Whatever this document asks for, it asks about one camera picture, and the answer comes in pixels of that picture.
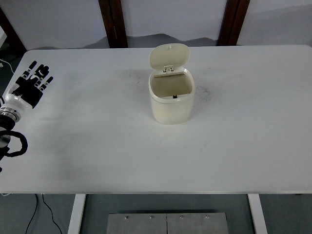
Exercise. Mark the white box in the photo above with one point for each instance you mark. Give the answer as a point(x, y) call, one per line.
point(2, 36)

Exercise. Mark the grey metal plate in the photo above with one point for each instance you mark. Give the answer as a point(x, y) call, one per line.
point(197, 224)
point(136, 224)

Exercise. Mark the white table leg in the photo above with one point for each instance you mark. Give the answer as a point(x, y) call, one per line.
point(258, 214)
point(76, 214)

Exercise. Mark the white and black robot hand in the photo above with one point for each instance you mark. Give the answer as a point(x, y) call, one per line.
point(17, 99)

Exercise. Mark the cream plastic trash bin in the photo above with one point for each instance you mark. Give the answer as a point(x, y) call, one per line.
point(171, 111)

